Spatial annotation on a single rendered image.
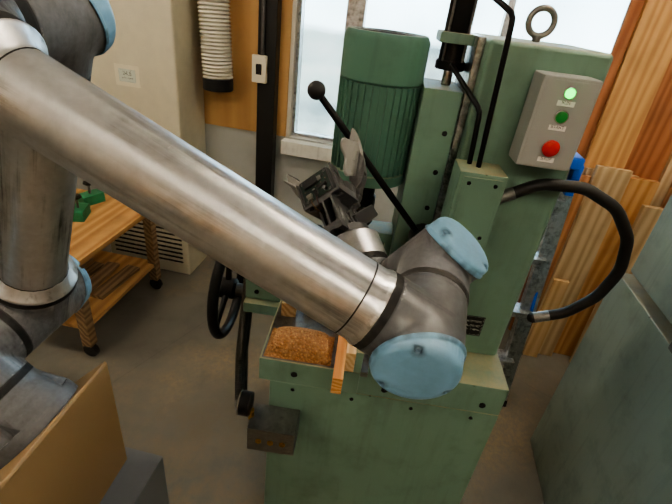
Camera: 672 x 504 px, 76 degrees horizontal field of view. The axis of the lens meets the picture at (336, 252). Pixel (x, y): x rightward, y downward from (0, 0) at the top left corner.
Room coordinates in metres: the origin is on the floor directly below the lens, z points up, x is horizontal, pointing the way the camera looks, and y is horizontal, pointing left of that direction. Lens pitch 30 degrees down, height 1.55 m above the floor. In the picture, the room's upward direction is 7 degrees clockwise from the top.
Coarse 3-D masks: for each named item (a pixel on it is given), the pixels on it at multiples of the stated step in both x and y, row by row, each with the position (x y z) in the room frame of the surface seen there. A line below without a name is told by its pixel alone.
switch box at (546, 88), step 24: (552, 72) 0.85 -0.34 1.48; (528, 96) 0.85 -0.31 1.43; (552, 96) 0.80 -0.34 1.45; (576, 96) 0.80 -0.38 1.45; (528, 120) 0.81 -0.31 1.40; (552, 120) 0.80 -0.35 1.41; (576, 120) 0.80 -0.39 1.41; (528, 144) 0.80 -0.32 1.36; (576, 144) 0.80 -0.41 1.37; (552, 168) 0.80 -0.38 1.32
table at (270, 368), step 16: (256, 304) 0.87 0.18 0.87; (272, 304) 0.87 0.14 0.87; (288, 320) 0.78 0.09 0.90; (304, 320) 0.79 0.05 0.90; (336, 336) 0.75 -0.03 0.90; (272, 368) 0.65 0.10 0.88; (288, 368) 0.65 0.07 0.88; (304, 368) 0.65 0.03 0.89; (320, 368) 0.65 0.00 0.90; (304, 384) 0.65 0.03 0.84; (320, 384) 0.65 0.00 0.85; (352, 384) 0.65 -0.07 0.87
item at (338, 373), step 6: (342, 342) 0.69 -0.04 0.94; (342, 348) 0.67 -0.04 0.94; (336, 354) 0.65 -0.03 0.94; (342, 354) 0.65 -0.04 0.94; (336, 360) 0.63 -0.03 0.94; (342, 360) 0.63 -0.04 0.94; (336, 366) 0.62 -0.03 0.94; (342, 366) 0.62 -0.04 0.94; (336, 372) 0.60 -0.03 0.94; (342, 372) 0.60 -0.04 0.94; (336, 378) 0.59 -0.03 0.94; (342, 378) 0.59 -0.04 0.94; (336, 384) 0.59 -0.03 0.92; (336, 390) 0.59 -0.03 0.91
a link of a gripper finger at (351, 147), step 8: (352, 128) 0.76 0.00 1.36; (352, 136) 0.75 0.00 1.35; (344, 144) 0.71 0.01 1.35; (352, 144) 0.73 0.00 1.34; (360, 144) 0.74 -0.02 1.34; (344, 152) 0.70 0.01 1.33; (352, 152) 0.72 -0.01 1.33; (360, 152) 0.73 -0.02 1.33; (344, 160) 0.70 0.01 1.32; (352, 160) 0.72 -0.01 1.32; (344, 168) 0.69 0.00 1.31; (352, 168) 0.71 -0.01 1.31
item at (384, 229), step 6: (372, 222) 1.00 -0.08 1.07; (378, 222) 1.01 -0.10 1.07; (384, 222) 1.01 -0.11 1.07; (372, 228) 0.97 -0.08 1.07; (378, 228) 0.97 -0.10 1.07; (384, 228) 0.98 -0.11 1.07; (390, 228) 0.98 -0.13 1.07; (384, 234) 0.95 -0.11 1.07; (390, 234) 0.95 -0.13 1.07; (384, 240) 0.95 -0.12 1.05; (390, 240) 0.95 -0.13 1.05; (390, 246) 0.95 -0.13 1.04
